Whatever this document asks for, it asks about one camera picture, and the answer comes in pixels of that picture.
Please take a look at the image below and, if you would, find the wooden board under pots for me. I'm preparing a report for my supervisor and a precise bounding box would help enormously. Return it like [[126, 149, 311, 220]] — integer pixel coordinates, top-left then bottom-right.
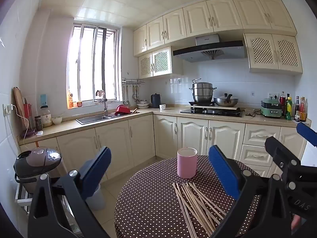
[[191, 105, 241, 111]]

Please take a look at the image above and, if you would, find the white plastic bin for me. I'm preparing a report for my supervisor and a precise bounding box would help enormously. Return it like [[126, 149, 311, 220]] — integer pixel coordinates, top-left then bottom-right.
[[85, 184, 106, 210]]

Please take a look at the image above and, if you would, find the green bottle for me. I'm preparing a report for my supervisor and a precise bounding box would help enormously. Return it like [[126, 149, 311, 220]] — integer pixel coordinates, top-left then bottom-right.
[[285, 94, 293, 120]]

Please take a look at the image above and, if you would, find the metal wok with lid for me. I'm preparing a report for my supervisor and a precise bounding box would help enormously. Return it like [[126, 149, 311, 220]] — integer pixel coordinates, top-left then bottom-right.
[[213, 93, 239, 107]]

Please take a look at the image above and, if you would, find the sliding kitchen window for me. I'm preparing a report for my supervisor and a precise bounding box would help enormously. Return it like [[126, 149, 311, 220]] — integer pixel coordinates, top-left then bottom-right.
[[66, 22, 120, 109]]

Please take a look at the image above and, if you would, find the orange sauce bottle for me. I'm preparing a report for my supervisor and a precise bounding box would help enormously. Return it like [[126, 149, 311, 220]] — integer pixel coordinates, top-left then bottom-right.
[[299, 97, 308, 122]]

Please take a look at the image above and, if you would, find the cream lattice door cabinet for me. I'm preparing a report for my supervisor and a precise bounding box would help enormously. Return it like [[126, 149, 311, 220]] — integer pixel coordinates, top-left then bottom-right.
[[243, 33, 303, 76], [138, 46, 184, 80]]

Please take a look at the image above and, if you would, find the purple dish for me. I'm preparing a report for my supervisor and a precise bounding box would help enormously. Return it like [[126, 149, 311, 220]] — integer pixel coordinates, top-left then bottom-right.
[[21, 128, 37, 139]]

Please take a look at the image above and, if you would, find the stainless steel steamer pot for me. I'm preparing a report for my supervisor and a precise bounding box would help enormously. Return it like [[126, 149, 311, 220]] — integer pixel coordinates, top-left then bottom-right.
[[189, 79, 217, 103]]

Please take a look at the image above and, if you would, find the black range hood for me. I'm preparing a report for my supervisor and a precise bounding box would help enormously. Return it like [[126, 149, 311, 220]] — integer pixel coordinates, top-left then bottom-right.
[[173, 33, 247, 62]]

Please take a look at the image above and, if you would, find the wooden cutting board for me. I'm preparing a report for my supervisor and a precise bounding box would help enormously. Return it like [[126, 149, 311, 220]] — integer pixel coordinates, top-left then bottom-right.
[[13, 87, 29, 132]]

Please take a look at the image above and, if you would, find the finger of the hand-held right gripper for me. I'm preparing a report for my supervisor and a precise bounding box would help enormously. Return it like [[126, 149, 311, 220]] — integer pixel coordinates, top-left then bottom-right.
[[264, 136, 307, 191], [296, 122, 317, 147]]

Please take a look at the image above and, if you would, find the cream wall cabinet row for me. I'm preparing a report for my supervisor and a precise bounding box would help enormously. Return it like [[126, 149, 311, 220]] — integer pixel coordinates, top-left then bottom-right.
[[133, 0, 298, 57]]

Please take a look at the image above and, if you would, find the cream cabinet drawer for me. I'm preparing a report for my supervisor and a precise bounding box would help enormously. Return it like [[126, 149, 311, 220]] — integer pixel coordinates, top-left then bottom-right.
[[239, 164, 270, 178], [240, 144, 273, 166], [244, 124, 281, 146]]

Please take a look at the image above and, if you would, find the large glass jar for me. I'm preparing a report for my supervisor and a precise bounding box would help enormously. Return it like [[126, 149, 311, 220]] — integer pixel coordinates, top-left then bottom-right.
[[40, 105, 53, 127]]

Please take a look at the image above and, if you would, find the stainless steel sink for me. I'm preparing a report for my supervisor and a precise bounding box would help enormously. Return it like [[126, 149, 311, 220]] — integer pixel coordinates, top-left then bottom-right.
[[75, 111, 139, 125]]

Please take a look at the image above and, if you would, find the person's right hand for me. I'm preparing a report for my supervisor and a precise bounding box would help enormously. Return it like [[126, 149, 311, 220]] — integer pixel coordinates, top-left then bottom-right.
[[291, 214, 302, 231]]

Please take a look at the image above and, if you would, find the red label bottle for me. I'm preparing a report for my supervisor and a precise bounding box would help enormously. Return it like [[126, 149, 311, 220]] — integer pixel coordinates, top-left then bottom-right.
[[280, 91, 287, 116]]

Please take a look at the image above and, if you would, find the metal utensil rail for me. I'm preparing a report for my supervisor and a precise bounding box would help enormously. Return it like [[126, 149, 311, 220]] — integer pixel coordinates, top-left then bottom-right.
[[121, 79, 145, 86]]

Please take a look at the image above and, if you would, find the dark sauce bottle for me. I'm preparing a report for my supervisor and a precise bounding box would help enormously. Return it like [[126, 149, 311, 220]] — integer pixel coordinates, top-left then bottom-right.
[[294, 96, 301, 122]]

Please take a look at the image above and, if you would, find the pink cylindrical cup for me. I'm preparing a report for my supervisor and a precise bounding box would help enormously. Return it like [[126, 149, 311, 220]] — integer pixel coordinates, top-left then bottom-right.
[[177, 147, 198, 179]]

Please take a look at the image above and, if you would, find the red pot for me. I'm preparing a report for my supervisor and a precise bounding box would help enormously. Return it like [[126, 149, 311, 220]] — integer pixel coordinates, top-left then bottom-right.
[[115, 105, 130, 116]]

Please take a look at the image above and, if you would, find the cream sink base cabinet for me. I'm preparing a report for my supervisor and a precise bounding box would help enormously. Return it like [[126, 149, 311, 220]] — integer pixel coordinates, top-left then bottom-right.
[[18, 114, 156, 196]]

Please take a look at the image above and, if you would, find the dark electric kettle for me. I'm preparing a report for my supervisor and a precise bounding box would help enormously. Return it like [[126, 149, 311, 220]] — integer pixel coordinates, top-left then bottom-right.
[[151, 93, 161, 109]]

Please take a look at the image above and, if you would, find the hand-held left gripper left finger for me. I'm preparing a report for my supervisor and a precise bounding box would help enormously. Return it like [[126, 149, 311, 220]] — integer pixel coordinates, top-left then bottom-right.
[[28, 146, 112, 238]]

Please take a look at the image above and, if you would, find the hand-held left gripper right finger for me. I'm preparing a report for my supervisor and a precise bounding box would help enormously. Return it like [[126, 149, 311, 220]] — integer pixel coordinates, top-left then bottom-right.
[[208, 144, 294, 238]]

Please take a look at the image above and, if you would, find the grey rice cooker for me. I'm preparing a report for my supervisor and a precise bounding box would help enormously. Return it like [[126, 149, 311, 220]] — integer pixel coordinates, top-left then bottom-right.
[[13, 147, 62, 194]]

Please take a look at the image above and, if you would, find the black glass gas stove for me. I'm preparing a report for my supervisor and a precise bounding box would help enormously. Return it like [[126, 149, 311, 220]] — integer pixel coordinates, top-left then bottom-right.
[[180, 107, 244, 118]]

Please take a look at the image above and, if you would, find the cream stove base cabinet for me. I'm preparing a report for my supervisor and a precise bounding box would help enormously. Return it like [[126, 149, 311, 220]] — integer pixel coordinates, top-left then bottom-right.
[[153, 114, 312, 179]]

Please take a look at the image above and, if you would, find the chrome sink faucet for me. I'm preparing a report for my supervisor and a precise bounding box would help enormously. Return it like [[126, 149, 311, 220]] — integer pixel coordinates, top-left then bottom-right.
[[96, 90, 109, 116]]

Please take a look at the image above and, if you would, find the white metal rack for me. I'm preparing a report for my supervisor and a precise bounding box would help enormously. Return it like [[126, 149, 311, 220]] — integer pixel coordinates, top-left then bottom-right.
[[15, 185, 34, 215]]

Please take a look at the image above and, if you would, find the bunch of wooden chopsticks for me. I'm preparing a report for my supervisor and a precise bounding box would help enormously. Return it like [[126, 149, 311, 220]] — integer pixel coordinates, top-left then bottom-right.
[[173, 182, 227, 238]]

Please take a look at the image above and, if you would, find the green electric cooker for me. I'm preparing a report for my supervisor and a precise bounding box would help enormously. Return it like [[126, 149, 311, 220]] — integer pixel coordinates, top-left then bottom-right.
[[260, 98, 283, 119]]

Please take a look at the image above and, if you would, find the brown polka dot tablecloth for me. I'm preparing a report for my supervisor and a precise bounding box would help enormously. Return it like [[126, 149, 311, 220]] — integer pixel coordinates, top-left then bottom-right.
[[114, 155, 270, 238]]

